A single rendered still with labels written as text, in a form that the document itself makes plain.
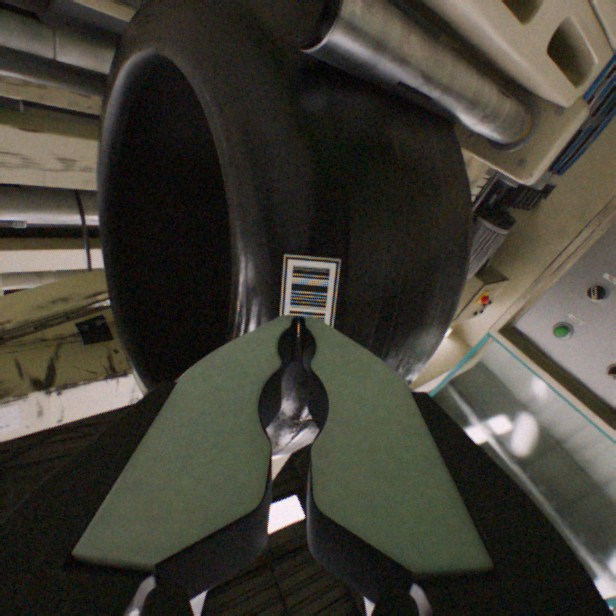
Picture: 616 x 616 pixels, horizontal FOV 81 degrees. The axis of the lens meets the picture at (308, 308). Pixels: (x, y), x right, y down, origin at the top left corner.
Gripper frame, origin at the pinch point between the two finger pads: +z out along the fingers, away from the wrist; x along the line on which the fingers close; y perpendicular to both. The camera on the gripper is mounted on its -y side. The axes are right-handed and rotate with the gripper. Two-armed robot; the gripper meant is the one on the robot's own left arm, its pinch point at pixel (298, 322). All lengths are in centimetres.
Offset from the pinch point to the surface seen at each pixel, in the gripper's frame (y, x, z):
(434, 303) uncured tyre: 9.6, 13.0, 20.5
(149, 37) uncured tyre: -11.7, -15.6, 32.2
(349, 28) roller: -10.7, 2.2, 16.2
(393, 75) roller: -8.8, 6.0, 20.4
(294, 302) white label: 5.9, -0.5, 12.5
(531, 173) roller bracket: -0.9, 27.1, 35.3
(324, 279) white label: 4.2, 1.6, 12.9
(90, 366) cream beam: 46, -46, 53
